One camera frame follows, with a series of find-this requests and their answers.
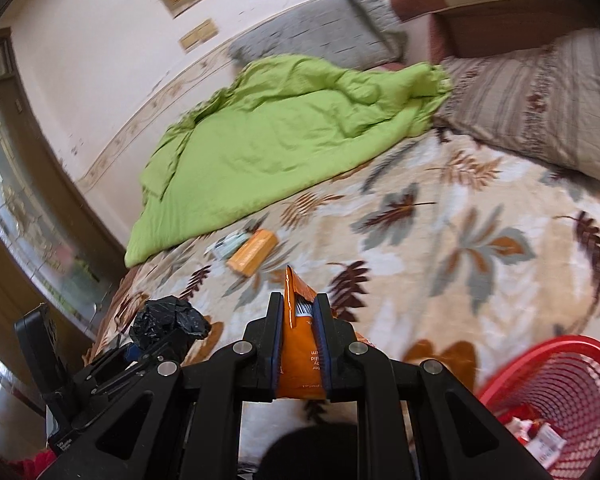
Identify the striped beige pillow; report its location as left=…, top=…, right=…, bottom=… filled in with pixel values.
left=432, top=27, right=600, bottom=191

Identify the small framed wall plaque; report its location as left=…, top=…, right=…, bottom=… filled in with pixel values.
left=179, top=18, right=220, bottom=52

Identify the white crumpled paper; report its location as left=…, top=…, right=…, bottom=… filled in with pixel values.
left=527, top=422, right=567, bottom=467

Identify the black plastic bag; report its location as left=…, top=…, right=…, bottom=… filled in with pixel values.
left=130, top=296, right=212, bottom=361

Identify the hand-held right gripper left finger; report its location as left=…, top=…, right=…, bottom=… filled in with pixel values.
left=40, top=292, right=286, bottom=480

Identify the orange cardboard box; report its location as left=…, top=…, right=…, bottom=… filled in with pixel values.
left=226, top=228, right=278, bottom=278

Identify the teal and white packet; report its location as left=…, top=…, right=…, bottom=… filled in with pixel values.
left=215, top=230, right=253, bottom=261

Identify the orange snack packet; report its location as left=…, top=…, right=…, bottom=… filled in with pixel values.
left=275, top=265, right=376, bottom=401

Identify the grey pillow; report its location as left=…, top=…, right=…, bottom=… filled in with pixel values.
left=227, top=0, right=408, bottom=73

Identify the red plastic mesh basket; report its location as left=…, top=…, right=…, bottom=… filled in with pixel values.
left=477, top=335, right=600, bottom=480

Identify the red snack packet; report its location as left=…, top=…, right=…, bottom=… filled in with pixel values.
left=505, top=412, right=543, bottom=443

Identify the wooden door with glass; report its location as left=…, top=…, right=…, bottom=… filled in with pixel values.
left=0, top=27, right=131, bottom=341

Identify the brown and beige folded quilt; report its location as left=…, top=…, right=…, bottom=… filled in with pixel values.
left=390, top=0, right=596, bottom=63

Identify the green blanket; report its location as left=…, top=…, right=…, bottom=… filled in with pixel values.
left=124, top=54, right=453, bottom=268

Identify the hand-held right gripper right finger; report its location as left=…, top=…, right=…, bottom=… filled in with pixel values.
left=312, top=294, right=553, bottom=480

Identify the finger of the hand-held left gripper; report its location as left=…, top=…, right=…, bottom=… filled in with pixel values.
left=97, top=344, right=186, bottom=395
left=82, top=346, right=142, bottom=387

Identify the floral leaf print blanket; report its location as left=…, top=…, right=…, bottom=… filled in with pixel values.
left=82, top=125, right=600, bottom=466

